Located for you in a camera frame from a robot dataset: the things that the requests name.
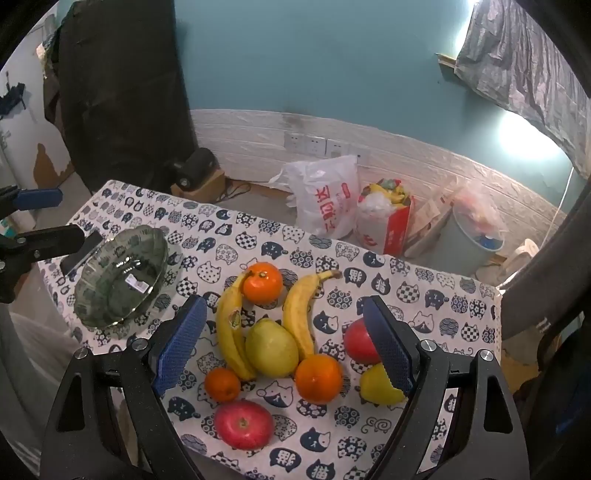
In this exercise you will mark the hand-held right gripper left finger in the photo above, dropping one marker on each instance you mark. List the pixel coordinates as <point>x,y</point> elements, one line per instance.
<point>184,341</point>

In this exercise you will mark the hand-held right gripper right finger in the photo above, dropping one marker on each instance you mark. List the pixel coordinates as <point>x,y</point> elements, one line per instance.
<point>388,346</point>

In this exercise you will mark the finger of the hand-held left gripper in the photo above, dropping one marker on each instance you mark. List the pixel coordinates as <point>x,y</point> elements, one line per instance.
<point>55,240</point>
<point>39,198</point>

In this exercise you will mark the red apple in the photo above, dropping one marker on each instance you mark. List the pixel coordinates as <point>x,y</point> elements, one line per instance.
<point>243,424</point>
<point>360,341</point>

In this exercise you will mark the yellow pear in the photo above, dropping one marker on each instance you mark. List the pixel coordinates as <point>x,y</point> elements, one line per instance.
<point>376,387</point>

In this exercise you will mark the yellow banana with sticker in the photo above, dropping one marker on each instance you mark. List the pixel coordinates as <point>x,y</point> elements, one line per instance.
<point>228,332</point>

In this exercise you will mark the small orange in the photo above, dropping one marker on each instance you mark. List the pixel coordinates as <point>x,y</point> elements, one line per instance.
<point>222,384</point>

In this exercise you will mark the green glass bowl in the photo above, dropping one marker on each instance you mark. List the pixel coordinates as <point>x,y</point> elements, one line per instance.
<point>120,277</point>

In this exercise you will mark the large orange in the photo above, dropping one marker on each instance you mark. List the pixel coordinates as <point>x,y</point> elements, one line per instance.
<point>318,378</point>
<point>262,284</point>

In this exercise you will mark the green pear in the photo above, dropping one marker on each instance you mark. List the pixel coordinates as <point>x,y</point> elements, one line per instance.
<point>271,346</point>

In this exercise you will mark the black phone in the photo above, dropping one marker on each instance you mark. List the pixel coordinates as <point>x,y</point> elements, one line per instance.
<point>76,258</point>

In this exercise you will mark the white door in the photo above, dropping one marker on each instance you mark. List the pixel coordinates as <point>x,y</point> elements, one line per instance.
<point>27,147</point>

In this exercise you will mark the dark folded umbrella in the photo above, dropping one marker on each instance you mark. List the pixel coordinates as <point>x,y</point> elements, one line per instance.
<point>11,99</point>

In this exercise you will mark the red and white cardboard box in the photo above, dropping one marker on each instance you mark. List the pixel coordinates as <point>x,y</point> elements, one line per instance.
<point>392,235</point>

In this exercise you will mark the pale blue trash bin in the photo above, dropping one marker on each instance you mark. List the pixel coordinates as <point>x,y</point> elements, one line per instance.
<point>461,254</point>

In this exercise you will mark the cat print tablecloth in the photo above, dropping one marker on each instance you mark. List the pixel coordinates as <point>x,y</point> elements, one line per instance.
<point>295,249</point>

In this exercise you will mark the black backdrop cloth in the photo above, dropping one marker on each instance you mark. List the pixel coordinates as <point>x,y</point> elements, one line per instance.
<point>124,92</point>

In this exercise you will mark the brown paper bag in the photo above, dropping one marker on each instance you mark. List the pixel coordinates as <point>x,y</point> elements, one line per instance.
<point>431,217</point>

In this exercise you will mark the colourful trash pile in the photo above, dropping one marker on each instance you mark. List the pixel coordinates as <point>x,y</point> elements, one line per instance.
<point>383,196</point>

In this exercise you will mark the white plastic stool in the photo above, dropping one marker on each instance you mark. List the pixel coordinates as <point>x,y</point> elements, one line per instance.
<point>515,263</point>

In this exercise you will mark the black cylindrical speaker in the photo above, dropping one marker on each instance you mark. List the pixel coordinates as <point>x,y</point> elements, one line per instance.
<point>194,168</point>

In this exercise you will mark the white plastic bag red print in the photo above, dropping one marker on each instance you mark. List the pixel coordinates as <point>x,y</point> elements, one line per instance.
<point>323,203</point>

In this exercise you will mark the translucent pink bin liner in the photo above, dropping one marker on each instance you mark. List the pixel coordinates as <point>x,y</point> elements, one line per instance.
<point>480,207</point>

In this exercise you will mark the black office chair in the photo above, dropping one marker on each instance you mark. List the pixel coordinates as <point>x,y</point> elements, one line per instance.
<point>549,286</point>

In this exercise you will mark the wooden batten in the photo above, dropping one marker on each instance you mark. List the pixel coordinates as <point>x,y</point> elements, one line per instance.
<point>447,61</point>

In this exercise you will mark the grey curtain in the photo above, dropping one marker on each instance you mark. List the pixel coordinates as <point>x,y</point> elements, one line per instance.
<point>521,60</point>

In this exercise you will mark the white wall socket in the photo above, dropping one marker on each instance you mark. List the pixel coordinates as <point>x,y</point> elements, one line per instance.
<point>337,147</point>
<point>293,141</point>
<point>361,152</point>
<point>315,144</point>

